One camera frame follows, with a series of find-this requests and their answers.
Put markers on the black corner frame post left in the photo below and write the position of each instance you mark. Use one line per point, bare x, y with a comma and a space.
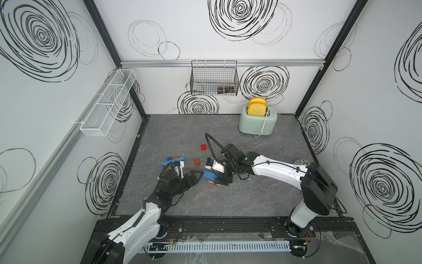
107, 40

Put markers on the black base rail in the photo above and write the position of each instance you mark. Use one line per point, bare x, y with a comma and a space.
181, 226

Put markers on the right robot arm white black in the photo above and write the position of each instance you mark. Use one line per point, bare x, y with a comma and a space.
317, 187

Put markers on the grey wall rail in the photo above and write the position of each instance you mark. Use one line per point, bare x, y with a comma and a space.
223, 63

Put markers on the black corner frame post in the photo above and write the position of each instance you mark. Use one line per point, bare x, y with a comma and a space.
107, 40
339, 41

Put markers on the white cable duct strip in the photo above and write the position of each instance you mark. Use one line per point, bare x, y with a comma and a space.
218, 247

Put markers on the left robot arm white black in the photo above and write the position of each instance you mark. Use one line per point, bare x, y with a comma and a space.
122, 244

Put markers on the light blue long lego brick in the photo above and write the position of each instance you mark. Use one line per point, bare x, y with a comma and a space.
209, 176

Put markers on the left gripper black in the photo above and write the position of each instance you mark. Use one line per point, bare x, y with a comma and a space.
193, 181

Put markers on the black wire wall basket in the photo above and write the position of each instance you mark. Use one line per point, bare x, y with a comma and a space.
215, 81

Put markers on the black corner frame post right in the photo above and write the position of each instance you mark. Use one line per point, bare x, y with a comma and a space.
339, 41

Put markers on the mint green toaster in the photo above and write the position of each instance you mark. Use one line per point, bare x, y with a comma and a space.
257, 125

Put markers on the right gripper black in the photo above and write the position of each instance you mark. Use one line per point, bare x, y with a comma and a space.
222, 180

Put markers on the white wire wall shelf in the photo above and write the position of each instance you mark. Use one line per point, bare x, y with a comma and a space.
111, 99

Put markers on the yellow toast slice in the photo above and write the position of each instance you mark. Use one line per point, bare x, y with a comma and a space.
257, 107

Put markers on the patterned ceramic bowl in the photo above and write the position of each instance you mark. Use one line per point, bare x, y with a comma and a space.
302, 162

